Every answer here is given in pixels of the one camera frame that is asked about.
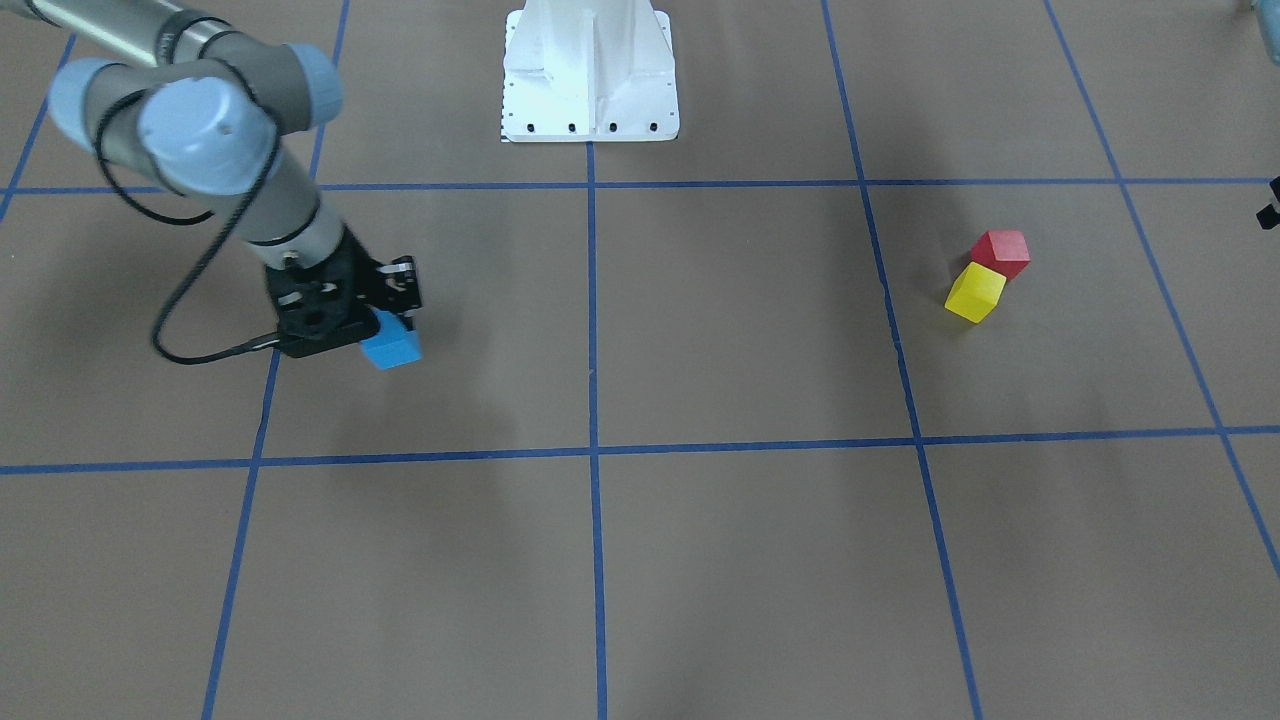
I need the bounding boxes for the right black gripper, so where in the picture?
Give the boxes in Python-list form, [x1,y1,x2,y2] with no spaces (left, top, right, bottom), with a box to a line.
[265,228,422,357]

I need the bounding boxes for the blue cube block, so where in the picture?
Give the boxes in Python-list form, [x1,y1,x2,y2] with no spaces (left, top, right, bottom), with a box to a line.
[358,309,422,372]

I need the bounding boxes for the red cube block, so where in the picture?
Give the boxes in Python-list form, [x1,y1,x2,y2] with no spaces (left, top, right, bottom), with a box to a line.
[970,229,1030,281]

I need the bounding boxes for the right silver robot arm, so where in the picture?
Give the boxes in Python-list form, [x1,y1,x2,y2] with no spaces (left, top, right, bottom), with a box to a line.
[3,1,422,370]

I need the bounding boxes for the yellow cube block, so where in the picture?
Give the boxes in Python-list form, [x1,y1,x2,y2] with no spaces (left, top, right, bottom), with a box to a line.
[943,263,1009,324]

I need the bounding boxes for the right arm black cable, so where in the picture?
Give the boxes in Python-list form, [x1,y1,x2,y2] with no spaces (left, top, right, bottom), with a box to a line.
[92,60,291,366]

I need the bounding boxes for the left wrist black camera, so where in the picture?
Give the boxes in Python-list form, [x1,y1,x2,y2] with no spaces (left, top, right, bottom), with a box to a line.
[1254,176,1280,231]

